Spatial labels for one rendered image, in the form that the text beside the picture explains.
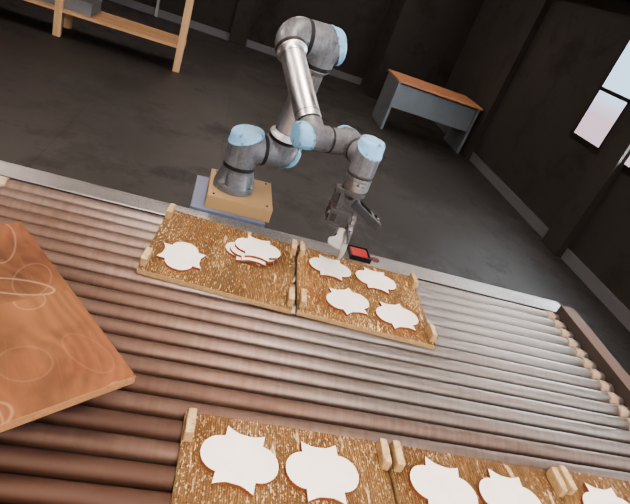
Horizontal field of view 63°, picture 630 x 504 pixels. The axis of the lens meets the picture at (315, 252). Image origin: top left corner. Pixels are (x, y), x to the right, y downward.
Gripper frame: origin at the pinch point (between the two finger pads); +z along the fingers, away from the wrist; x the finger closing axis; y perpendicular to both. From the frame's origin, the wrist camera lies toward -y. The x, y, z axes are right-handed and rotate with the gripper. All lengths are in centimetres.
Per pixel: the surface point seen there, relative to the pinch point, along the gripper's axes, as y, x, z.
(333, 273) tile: -0.7, 3.3, 7.0
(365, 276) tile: -11.8, -0.2, 7.2
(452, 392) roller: -32, 40, 11
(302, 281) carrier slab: 9.1, 10.9, 7.7
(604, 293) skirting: -307, -236, 99
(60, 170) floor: 146, -191, 99
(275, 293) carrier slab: 16.9, 20.3, 7.6
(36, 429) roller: 56, 75, 9
